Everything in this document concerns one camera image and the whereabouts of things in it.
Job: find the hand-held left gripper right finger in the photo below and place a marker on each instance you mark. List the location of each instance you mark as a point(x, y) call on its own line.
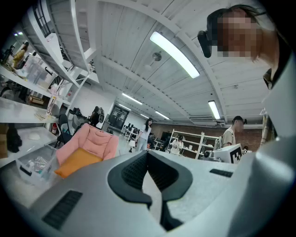
point(199, 189)

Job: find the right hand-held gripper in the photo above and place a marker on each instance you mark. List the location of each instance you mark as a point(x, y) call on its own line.
point(234, 155)

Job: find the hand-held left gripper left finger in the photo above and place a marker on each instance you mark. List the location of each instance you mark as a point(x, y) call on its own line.
point(92, 196)

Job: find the orange cushion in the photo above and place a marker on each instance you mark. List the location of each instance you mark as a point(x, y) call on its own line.
point(76, 162)

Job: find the white open shelf unit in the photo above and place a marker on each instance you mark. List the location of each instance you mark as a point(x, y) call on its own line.
point(196, 142)

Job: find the ceiling air conditioner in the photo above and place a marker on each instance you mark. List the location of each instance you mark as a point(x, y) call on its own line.
point(205, 120)

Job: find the long ceiling light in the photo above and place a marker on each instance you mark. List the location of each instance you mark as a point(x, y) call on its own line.
point(214, 110)
point(132, 98)
point(173, 53)
point(162, 115)
point(144, 116)
point(125, 107)

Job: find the pink padded sofa chair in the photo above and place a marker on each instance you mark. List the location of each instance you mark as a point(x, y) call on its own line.
point(97, 141)

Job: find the clear plastic bin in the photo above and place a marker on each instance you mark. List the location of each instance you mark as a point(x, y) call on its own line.
point(37, 164)

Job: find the white table lamp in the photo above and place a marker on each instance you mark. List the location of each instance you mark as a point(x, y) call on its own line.
point(131, 144)

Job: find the black folding chair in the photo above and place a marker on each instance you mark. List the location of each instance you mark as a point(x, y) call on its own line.
point(63, 136)

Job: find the white desk with monitors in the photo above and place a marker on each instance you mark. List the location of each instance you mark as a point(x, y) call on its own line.
point(130, 132)

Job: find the grey chair with black legs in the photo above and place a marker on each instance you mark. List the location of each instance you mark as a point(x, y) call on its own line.
point(79, 121)

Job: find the red fire extinguisher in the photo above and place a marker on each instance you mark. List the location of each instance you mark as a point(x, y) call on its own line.
point(54, 129)

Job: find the yellow plaid shirt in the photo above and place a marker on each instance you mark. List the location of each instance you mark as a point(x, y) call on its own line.
point(267, 78)

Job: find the black framed glass door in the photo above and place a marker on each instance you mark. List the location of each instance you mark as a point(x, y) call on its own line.
point(119, 116)

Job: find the wooden pieces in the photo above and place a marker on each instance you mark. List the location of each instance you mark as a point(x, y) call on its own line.
point(41, 116)

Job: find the black cloth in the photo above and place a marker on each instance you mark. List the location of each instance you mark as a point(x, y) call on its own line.
point(14, 139)

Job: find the cardboard box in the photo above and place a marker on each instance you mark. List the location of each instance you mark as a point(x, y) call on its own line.
point(3, 141)

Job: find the pale pink plastic toy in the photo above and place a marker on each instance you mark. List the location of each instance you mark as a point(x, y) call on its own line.
point(53, 95)

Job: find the white metal shelving rack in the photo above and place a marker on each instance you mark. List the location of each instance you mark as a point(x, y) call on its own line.
point(18, 108)

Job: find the person's head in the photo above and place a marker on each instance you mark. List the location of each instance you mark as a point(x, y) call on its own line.
point(266, 41)

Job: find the white round ceiling dome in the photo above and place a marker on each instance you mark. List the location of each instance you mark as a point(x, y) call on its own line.
point(148, 67)

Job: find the silver round ceiling fixture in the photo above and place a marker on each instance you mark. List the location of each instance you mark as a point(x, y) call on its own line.
point(157, 56)

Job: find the gripper-mounted fisheye camera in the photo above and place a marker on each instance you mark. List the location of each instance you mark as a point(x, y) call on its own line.
point(208, 155)

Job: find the black head-worn camera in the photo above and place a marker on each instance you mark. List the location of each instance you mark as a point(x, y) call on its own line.
point(205, 44)

